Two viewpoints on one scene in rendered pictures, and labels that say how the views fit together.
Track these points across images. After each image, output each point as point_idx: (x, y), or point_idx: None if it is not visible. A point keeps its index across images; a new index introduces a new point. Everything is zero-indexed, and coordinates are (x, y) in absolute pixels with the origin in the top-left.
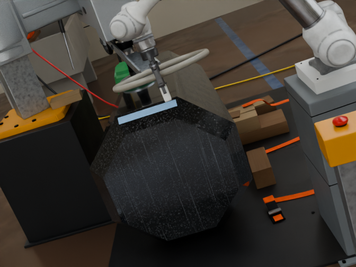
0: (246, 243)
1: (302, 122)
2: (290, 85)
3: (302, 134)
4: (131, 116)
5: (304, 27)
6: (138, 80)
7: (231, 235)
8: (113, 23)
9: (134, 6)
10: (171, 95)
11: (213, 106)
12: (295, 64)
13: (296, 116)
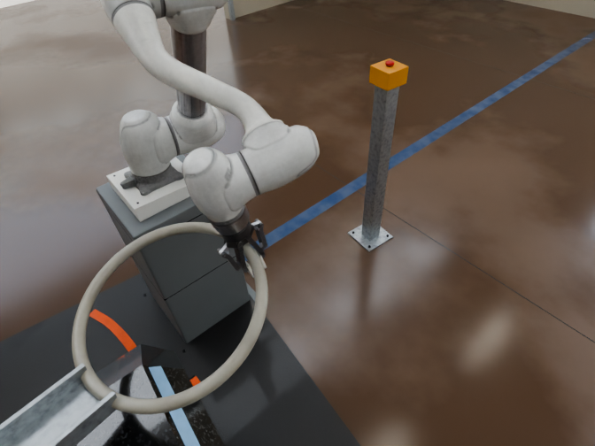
0: (241, 400)
1: (188, 243)
2: (162, 222)
3: (181, 265)
4: (191, 444)
5: (202, 114)
6: (262, 270)
7: (226, 430)
8: (314, 134)
9: (266, 115)
10: (128, 384)
11: (99, 375)
12: (138, 207)
13: (170, 254)
